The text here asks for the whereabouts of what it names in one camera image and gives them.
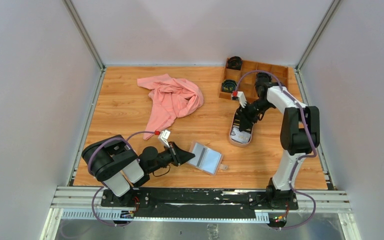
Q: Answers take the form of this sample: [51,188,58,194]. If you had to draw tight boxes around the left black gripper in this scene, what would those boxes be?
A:
[147,141,195,174]

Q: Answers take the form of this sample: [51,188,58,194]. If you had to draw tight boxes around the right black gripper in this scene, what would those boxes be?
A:
[236,99,274,132]

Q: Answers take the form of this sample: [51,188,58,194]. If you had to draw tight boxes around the silver diamond VIP card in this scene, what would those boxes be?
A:
[230,127,252,144]

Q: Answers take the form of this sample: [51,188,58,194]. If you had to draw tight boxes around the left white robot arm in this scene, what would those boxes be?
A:
[81,135,196,207]

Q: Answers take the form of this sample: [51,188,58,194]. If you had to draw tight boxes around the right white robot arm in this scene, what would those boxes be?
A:
[232,70,320,209]

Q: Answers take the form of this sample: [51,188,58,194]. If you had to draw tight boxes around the pink oval card tray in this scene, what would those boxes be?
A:
[228,112,254,148]

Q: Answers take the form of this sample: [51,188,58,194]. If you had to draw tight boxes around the wooden compartment tray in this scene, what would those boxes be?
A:
[218,58,290,103]

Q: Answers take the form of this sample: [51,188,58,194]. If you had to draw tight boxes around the black coil bottom left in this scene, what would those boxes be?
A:
[221,79,238,94]

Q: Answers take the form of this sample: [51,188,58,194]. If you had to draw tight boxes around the black coil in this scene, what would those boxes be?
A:
[255,72,272,83]
[221,79,238,94]
[226,56,243,71]

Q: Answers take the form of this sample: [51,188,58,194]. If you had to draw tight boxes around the black coil middle right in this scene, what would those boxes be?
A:
[255,72,272,83]

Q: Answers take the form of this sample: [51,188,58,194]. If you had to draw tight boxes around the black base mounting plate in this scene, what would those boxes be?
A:
[99,187,299,223]

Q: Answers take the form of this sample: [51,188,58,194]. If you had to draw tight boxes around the black coil top left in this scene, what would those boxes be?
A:
[226,56,243,71]

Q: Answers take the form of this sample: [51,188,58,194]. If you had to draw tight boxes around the pink cloth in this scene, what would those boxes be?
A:
[137,73,205,140]

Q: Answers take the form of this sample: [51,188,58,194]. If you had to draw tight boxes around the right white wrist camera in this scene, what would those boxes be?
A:
[231,91,248,108]

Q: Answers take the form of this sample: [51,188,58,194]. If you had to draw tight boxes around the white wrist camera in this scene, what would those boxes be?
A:
[157,129,171,148]
[231,91,248,108]

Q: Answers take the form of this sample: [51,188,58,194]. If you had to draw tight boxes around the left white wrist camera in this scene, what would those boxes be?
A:
[157,129,171,148]

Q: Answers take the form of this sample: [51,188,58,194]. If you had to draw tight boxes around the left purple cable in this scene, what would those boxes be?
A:
[86,130,161,227]

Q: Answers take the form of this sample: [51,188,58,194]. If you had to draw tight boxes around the purple cable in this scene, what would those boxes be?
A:
[232,70,318,231]
[86,130,161,227]

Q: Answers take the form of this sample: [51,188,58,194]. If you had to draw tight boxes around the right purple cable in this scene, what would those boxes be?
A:
[232,70,318,231]

